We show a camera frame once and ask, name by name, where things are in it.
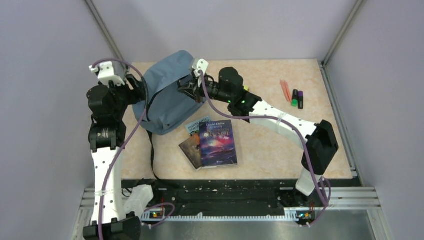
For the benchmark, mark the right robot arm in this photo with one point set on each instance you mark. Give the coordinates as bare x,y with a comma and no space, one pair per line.
317,140

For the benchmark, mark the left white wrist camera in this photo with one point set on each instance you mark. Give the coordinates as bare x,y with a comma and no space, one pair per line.
110,73

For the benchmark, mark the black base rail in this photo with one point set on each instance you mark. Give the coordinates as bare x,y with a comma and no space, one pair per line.
229,198

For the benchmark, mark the purple highlighter marker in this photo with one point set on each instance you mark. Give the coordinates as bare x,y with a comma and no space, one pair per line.
300,98

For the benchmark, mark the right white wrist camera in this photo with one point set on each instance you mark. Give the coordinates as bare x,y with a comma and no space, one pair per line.
199,65

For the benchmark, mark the blue cover Crusoe book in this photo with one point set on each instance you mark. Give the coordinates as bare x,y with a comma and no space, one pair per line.
217,144

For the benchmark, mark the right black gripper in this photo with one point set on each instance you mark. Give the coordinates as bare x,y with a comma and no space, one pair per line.
193,88

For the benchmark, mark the teal small book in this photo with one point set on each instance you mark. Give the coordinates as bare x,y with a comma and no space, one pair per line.
193,127

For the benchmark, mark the blue student backpack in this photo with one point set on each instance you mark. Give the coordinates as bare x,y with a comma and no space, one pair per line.
167,108

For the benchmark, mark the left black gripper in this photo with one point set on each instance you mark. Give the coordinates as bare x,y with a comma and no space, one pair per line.
139,93

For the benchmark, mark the green highlighter marker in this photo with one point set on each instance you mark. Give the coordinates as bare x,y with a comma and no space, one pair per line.
294,99

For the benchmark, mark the dark Tale of Two Cities book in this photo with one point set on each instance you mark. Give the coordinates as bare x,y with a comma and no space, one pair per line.
192,149

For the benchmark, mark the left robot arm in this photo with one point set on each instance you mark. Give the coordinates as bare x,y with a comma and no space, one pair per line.
108,103

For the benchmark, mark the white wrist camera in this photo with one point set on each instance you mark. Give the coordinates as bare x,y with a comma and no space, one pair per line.
199,65
110,73

